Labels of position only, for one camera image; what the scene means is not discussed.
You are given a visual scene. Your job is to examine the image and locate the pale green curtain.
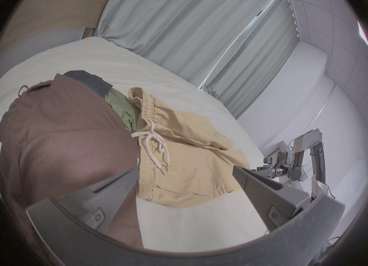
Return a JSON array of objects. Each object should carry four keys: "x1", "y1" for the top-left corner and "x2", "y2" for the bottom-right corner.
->
[
  {"x1": 201, "y1": 0, "x2": 303, "y2": 120},
  {"x1": 96, "y1": 0, "x2": 285, "y2": 88}
]

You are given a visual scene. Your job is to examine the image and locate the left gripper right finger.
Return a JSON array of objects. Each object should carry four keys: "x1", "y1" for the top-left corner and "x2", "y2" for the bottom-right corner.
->
[{"x1": 232, "y1": 166, "x2": 311, "y2": 234}]

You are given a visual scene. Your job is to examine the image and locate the green garment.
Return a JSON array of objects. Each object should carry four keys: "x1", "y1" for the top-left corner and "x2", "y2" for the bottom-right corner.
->
[{"x1": 104, "y1": 88, "x2": 142, "y2": 133}]

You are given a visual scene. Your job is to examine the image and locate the black garment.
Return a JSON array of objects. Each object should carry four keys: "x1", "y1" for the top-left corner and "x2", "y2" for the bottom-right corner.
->
[{"x1": 63, "y1": 70, "x2": 113, "y2": 100}]

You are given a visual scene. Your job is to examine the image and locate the tan shorts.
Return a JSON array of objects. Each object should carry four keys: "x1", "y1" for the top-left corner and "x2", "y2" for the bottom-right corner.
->
[{"x1": 127, "y1": 86, "x2": 250, "y2": 208}]

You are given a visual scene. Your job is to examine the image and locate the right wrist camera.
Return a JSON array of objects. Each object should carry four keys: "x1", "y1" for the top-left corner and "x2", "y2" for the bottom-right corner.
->
[{"x1": 263, "y1": 151, "x2": 288, "y2": 166}]

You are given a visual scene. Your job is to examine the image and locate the bed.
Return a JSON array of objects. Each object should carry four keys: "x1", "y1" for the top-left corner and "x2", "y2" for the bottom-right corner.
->
[{"x1": 0, "y1": 0, "x2": 268, "y2": 251}]

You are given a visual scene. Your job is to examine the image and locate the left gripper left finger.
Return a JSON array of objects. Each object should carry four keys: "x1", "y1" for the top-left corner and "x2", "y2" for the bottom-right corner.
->
[{"x1": 61, "y1": 169, "x2": 140, "y2": 232}]

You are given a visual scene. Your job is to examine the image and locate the brown garment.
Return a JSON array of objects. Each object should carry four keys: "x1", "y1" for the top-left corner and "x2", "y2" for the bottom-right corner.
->
[{"x1": 0, "y1": 73, "x2": 145, "y2": 250}]

